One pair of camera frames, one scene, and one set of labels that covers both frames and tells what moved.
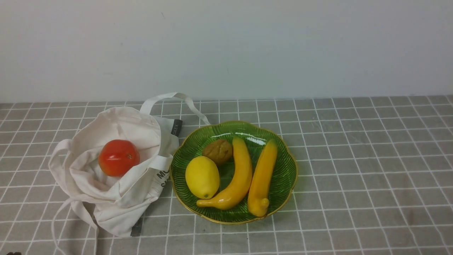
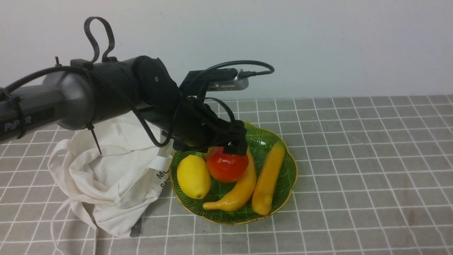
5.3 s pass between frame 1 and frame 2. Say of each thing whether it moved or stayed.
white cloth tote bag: stayed
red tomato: moved
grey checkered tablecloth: stayed
